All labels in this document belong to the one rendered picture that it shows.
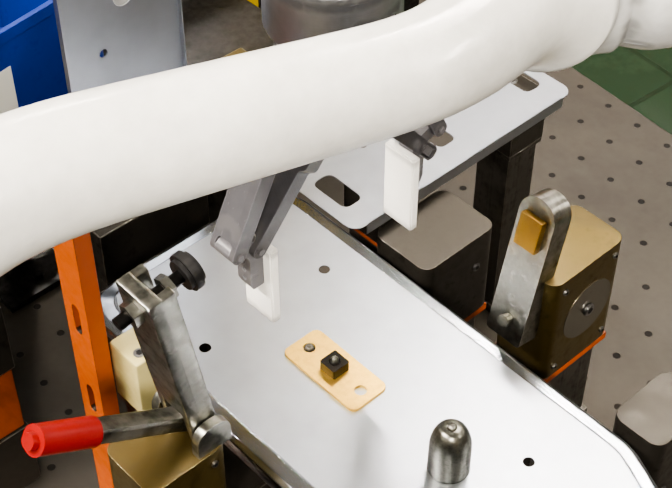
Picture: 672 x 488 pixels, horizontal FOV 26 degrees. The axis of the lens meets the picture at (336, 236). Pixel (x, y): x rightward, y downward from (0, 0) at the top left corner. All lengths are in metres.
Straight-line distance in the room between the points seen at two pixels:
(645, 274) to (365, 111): 1.06
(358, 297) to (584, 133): 0.70
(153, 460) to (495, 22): 0.48
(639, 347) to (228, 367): 0.58
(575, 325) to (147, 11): 0.44
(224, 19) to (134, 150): 0.85
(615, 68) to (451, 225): 1.85
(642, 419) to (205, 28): 0.59
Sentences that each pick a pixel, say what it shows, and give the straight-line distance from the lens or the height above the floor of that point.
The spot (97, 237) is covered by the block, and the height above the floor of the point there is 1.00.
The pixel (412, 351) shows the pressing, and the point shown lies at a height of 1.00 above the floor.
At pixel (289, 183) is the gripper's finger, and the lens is 0.96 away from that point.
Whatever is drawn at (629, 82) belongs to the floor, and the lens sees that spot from 3.10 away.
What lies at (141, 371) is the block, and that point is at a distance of 1.10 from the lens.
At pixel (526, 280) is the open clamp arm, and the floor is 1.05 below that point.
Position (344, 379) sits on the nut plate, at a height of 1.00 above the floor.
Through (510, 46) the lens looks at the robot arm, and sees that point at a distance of 0.70.
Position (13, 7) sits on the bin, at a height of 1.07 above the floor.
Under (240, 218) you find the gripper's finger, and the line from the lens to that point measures 0.95.
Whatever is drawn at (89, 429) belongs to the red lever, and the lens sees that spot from 0.98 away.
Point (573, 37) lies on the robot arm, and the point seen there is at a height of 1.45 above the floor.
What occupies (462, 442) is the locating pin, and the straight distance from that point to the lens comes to 1.07.
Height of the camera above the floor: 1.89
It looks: 44 degrees down
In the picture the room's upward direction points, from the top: straight up
